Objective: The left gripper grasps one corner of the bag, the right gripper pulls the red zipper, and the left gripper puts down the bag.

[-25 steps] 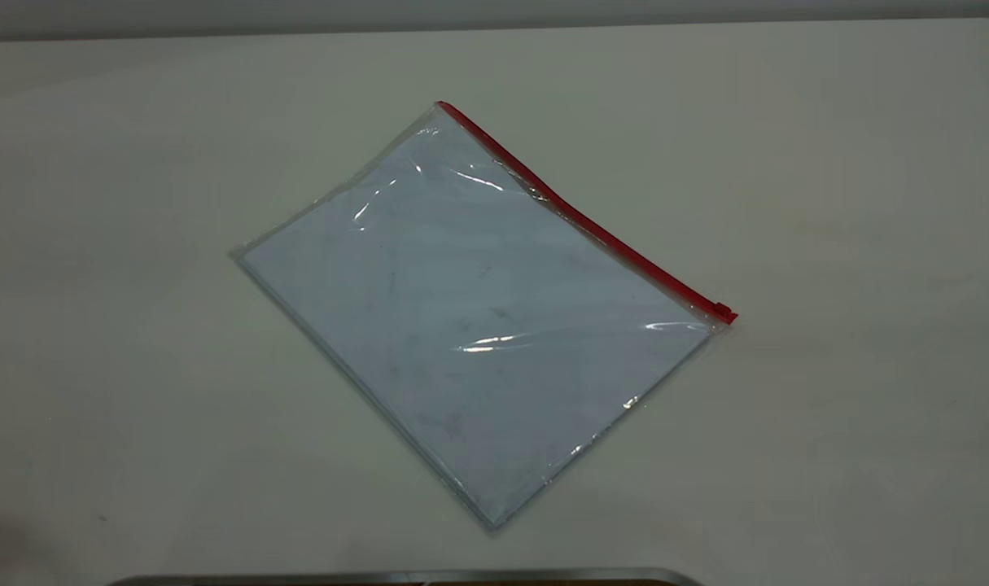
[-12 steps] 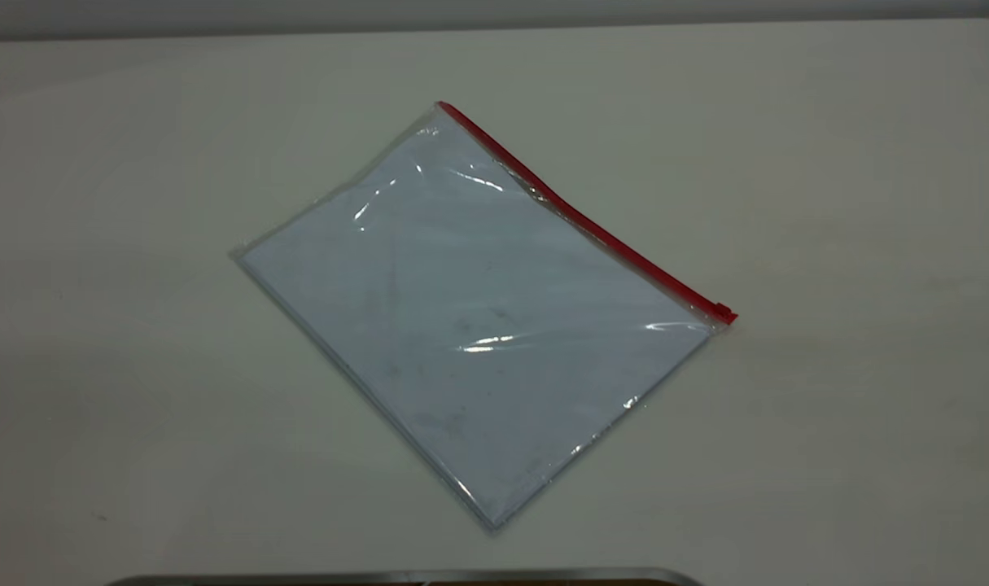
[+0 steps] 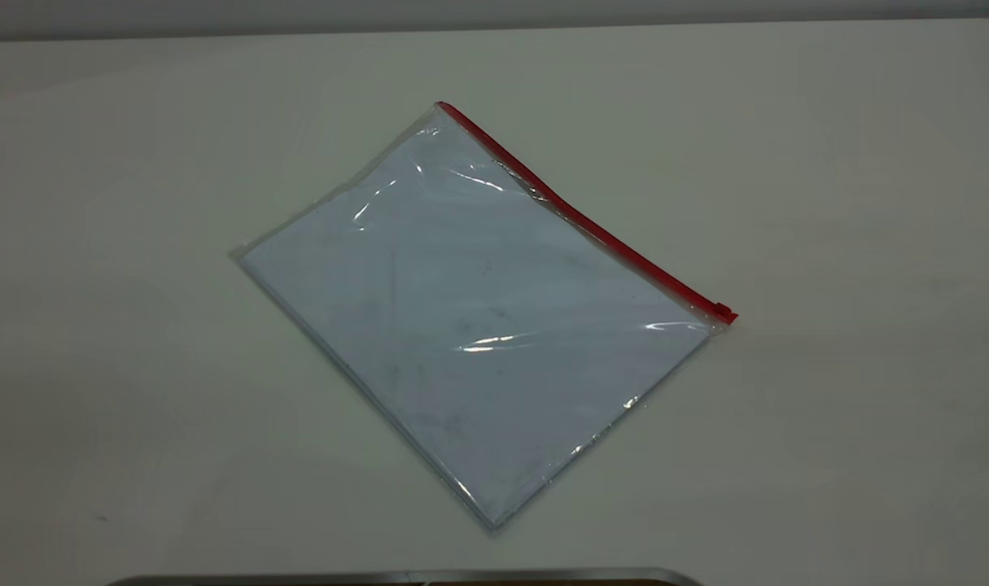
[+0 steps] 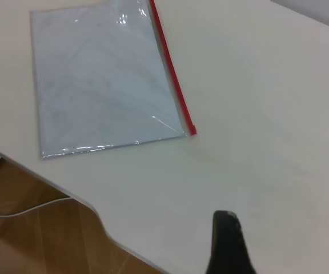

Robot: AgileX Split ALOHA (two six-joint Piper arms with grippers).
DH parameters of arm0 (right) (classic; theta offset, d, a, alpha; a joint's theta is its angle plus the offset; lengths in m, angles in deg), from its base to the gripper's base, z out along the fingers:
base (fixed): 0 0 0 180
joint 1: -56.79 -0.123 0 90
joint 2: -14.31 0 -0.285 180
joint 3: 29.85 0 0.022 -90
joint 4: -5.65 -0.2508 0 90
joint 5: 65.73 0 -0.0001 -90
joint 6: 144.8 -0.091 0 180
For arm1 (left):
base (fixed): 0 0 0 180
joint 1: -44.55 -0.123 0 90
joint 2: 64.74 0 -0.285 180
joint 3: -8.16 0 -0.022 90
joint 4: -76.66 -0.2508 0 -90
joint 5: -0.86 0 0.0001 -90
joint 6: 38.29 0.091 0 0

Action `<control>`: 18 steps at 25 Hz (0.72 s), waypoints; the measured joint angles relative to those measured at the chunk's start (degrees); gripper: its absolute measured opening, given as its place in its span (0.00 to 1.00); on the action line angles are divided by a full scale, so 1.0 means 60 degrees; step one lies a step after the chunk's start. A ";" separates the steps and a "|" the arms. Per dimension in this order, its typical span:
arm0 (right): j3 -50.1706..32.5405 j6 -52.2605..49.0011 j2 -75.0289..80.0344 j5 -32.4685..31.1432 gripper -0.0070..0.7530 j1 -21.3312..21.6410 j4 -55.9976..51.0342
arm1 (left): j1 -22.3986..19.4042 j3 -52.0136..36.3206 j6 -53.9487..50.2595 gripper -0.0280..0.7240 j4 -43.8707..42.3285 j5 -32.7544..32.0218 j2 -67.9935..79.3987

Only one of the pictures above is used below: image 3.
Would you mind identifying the white paper sheet stack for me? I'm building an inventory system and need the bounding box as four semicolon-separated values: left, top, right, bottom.
241;130;711;528

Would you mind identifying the clear plastic red-zip bag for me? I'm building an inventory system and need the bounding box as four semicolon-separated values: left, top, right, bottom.
231;100;739;532

